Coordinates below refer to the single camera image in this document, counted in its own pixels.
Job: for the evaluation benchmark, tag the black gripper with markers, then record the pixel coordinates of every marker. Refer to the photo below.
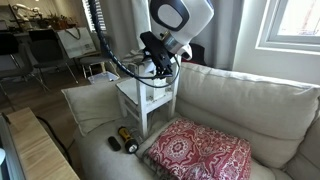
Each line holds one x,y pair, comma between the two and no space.
156,50

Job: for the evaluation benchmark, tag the white wooden shelf frame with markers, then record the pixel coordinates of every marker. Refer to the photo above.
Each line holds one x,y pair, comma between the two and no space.
141,100

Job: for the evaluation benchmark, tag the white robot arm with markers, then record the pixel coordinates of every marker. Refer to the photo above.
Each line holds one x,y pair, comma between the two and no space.
186,20

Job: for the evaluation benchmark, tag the black office chair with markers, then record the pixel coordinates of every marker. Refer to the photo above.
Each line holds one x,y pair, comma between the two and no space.
46,50
10,50

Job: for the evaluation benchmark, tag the grey white patterned blanket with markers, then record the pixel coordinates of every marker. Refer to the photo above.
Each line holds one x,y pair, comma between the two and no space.
133,56

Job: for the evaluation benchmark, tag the clear plastic box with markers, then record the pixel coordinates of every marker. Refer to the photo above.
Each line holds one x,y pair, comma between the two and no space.
101,77

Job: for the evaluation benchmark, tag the grey curtain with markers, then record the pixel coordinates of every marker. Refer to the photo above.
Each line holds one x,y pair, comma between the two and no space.
226,40

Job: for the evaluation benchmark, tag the grey metal stool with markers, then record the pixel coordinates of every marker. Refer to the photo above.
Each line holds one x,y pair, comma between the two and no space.
93,60

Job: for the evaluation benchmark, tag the yellow black flashlight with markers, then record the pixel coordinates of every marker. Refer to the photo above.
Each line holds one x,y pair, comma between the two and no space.
126,136

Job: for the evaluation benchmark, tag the cream loose pillow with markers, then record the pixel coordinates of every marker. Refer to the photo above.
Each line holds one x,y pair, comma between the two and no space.
90,103

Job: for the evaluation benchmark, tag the red white patterned cloth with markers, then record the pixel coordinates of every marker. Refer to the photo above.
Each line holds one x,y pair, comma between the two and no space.
196,150

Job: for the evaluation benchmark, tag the small black remote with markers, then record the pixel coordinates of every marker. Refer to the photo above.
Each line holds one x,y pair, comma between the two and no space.
114,143

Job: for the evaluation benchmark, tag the white window blinds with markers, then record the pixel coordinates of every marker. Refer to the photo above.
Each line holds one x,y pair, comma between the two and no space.
96,15

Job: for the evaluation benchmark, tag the large cream back cushion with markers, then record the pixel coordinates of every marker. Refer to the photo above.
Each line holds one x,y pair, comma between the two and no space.
250,103

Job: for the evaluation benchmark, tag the white paper bag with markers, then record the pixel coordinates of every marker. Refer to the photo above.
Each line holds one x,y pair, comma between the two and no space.
76,41

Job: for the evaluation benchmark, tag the cream fabric sofa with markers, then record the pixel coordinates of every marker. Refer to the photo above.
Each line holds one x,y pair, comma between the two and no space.
100,160

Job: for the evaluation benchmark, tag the light wooden table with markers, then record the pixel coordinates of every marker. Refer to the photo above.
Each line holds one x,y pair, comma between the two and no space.
36,150

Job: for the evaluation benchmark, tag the white window frame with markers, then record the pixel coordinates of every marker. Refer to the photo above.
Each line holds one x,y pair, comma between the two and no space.
266,36

